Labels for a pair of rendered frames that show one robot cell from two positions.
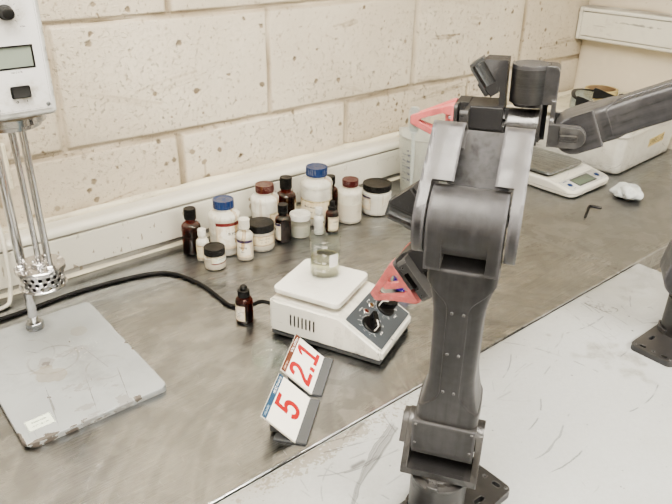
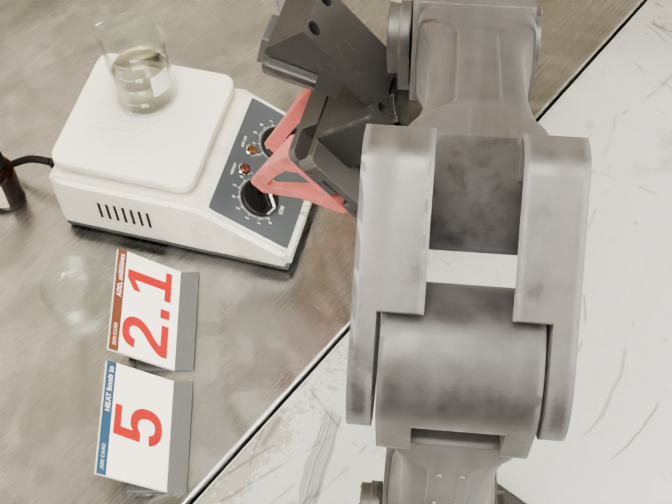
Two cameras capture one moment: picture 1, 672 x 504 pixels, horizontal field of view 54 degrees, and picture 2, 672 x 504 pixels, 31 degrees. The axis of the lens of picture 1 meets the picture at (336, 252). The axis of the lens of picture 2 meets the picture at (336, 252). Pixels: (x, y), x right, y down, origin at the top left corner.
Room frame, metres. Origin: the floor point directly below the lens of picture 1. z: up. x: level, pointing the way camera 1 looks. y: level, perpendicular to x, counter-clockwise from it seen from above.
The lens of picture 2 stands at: (0.31, -0.03, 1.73)
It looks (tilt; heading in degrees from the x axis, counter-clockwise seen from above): 57 degrees down; 351
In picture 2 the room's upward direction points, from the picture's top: 3 degrees counter-clockwise
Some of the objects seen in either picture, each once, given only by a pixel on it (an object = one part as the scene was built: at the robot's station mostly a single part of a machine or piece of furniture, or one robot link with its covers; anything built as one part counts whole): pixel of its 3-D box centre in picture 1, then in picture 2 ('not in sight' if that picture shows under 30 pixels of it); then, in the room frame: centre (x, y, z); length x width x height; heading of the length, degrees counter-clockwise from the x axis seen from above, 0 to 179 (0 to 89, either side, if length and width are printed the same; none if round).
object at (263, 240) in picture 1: (261, 234); not in sight; (1.24, 0.16, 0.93); 0.05 x 0.05 x 0.06
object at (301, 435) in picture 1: (291, 408); (145, 425); (0.71, 0.06, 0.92); 0.09 x 0.06 x 0.04; 170
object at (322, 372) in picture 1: (307, 364); (154, 309); (0.81, 0.04, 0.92); 0.09 x 0.06 x 0.04; 170
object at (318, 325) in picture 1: (335, 308); (182, 159); (0.93, 0.00, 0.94); 0.22 x 0.13 x 0.08; 64
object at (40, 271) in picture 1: (26, 204); not in sight; (0.82, 0.42, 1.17); 0.07 x 0.07 x 0.25
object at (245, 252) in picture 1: (244, 238); not in sight; (1.18, 0.18, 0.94); 0.03 x 0.03 x 0.09
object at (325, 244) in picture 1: (323, 253); (135, 64); (0.97, 0.02, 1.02); 0.06 x 0.05 x 0.08; 65
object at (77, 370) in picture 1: (62, 364); not in sight; (0.81, 0.41, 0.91); 0.30 x 0.20 x 0.01; 40
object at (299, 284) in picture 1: (321, 281); (144, 120); (0.94, 0.02, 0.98); 0.12 x 0.12 x 0.01; 64
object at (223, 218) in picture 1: (224, 224); not in sight; (1.22, 0.23, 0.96); 0.06 x 0.06 x 0.11
